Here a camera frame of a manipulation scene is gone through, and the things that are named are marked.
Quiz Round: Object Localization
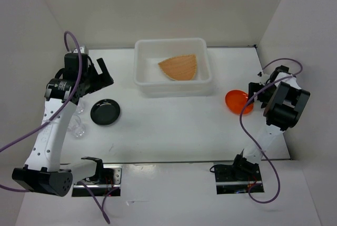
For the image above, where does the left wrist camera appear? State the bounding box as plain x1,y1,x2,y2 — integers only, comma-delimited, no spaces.
73,46,88,54

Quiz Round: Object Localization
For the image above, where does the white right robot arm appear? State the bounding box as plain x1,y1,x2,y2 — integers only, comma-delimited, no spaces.
231,65,310,180

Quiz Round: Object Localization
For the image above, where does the orange plastic plate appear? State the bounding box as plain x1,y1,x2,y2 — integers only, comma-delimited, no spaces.
224,90,248,115

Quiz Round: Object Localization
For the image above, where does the clear plastic cup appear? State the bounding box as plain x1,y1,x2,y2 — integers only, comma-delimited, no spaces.
75,101,85,114
67,115,86,139

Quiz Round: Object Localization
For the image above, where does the translucent white plastic bin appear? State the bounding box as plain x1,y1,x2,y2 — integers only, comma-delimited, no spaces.
133,38,213,97

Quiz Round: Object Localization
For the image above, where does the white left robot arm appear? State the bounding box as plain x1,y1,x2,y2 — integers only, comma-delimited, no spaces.
12,53,114,197

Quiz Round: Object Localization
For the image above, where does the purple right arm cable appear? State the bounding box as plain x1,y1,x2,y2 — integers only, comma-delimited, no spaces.
239,57,304,203

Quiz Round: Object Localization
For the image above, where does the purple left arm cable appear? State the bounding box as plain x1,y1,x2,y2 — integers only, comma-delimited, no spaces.
0,31,119,224

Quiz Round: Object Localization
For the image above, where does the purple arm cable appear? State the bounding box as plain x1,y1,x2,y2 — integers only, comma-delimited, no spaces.
239,57,304,203
0,31,119,224

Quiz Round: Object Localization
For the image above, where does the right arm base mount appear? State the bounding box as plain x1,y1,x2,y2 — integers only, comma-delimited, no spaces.
209,164,264,195

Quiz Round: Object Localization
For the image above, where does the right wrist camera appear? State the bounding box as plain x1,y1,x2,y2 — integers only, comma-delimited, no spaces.
257,71,270,86

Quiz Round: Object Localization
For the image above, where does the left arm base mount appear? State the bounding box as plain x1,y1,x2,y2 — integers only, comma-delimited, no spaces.
71,163,123,197

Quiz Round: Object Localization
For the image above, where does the tan woven triangular plate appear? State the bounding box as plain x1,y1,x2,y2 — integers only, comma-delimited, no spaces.
158,54,197,81

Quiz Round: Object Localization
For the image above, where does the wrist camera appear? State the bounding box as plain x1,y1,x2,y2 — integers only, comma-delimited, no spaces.
73,46,88,54
257,71,270,86

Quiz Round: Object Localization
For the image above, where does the black round plate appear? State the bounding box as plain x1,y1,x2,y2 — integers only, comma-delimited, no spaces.
90,99,121,126

